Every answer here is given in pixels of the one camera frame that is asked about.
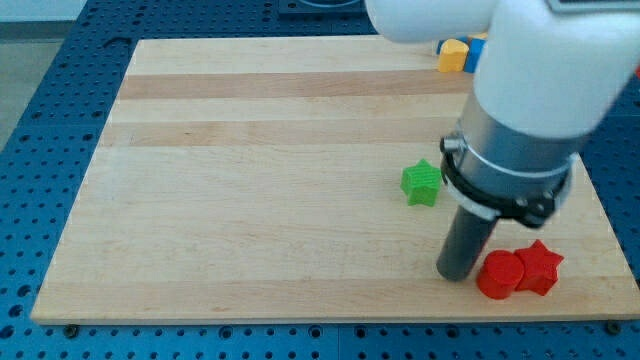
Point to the silver flange with black clamp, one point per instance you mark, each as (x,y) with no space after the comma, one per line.
(497,171)

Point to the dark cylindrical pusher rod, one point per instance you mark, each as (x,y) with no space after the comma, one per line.
(464,243)

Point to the green star block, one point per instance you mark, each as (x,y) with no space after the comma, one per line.
(421,183)

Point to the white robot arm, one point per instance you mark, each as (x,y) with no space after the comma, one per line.
(547,76)

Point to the red star block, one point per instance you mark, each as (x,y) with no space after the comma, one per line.
(540,268)

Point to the red cylinder block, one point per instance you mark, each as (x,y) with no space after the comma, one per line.
(500,274)

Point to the yellow heart block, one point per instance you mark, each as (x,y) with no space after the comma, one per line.
(452,56)

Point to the blue block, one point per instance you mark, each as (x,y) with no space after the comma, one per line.
(476,46)

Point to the wooden board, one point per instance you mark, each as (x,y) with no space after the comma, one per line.
(257,180)

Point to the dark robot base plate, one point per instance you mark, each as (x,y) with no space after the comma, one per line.
(320,9)

